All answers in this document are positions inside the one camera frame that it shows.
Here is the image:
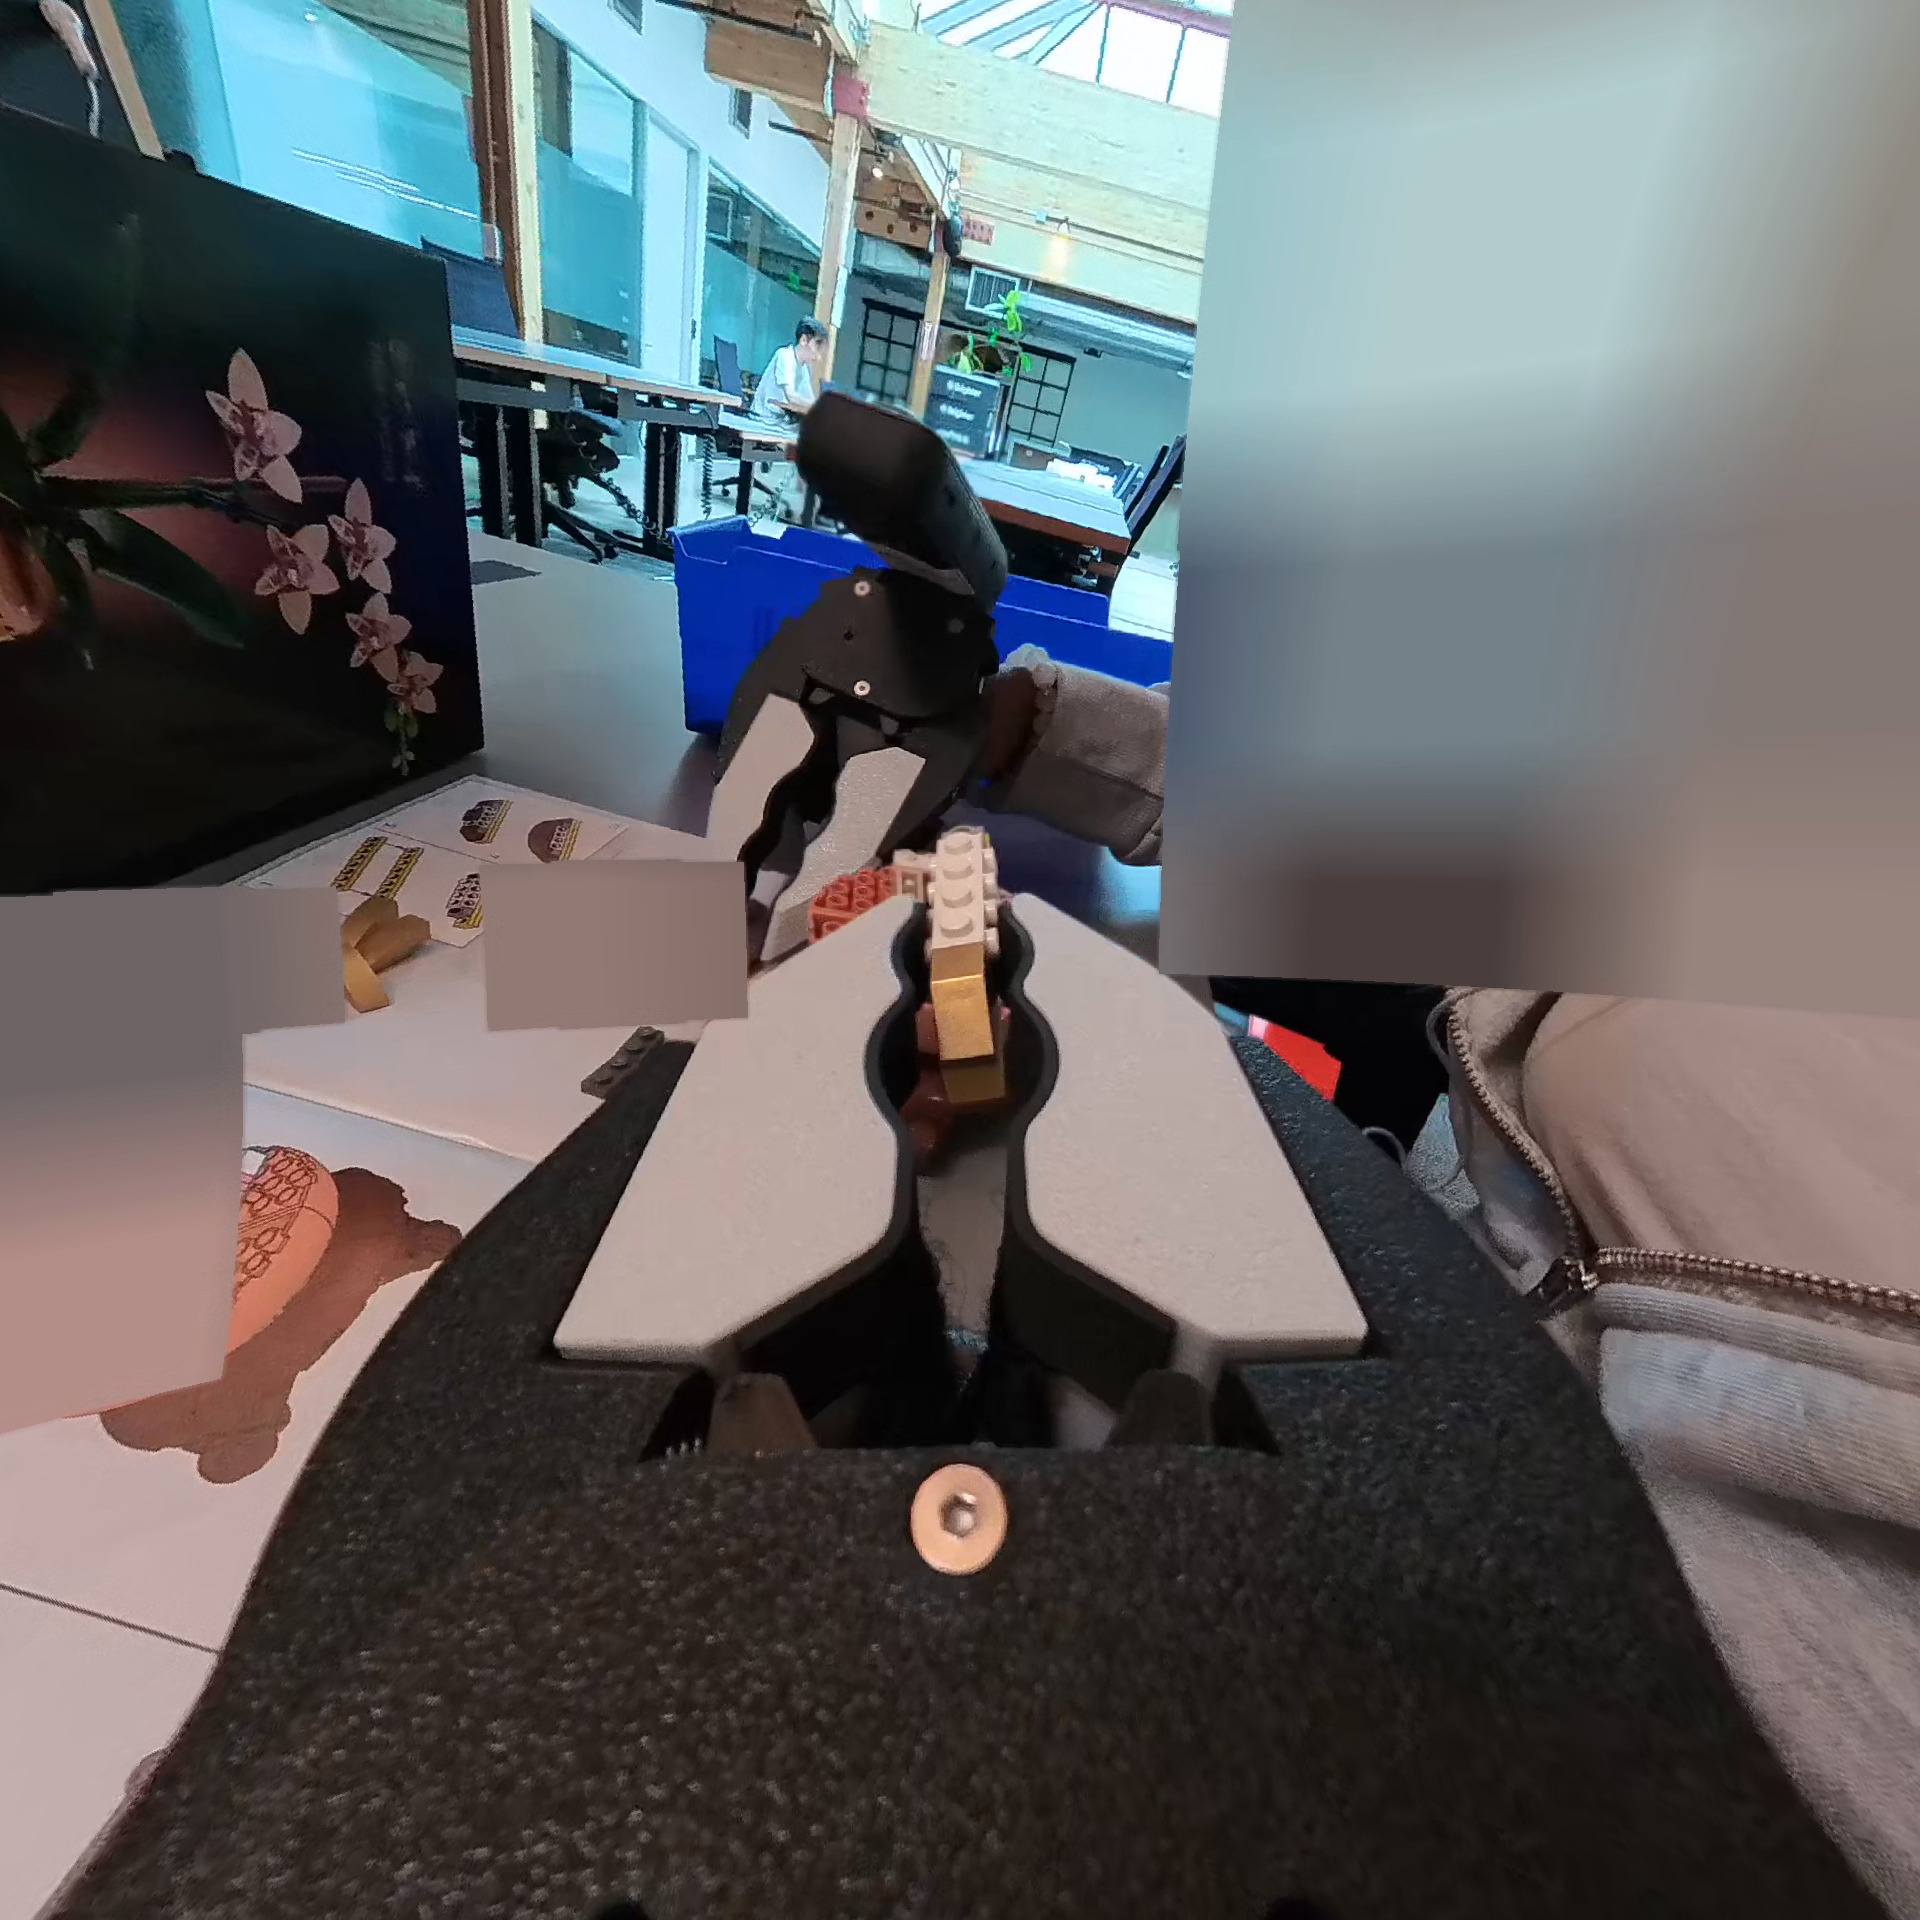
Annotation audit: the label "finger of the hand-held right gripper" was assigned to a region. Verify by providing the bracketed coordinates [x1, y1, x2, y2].
[755, 735, 967, 967]
[707, 683, 878, 908]

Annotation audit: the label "small brick assembly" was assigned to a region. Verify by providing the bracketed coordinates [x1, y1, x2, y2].
[894, 832, 1026, 1105]

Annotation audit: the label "green potted plant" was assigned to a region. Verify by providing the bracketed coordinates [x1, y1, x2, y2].
[954, 279, 1043, 384]

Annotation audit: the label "brick pot model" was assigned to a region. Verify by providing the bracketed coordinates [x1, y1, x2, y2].
[798, 861, 1016, 1177]

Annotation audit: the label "white instruction booklet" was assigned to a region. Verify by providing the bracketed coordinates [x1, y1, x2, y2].
[0, 773, 788, 1877]

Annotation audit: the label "blue plastic bin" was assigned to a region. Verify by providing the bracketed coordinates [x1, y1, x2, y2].
[675, 509, 1181, 744]

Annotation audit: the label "gold curved brick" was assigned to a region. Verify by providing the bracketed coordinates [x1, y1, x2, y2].
[336, 893, 440, 1015]

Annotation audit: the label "black flower print box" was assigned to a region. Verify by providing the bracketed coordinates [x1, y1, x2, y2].
[0, 106, 492, 896]

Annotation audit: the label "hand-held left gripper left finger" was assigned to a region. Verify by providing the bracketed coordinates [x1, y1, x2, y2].
[556, 893, 938, 1376]

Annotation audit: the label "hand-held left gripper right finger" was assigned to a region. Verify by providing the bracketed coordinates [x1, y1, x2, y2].
[993, 893, 1369, 1418]

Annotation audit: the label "background office desks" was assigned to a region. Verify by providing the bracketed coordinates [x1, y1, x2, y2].
[449, 323, 1172, 571]

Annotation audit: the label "person's right hand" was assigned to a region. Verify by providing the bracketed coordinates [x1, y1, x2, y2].
[975, 660, 1058, 817]

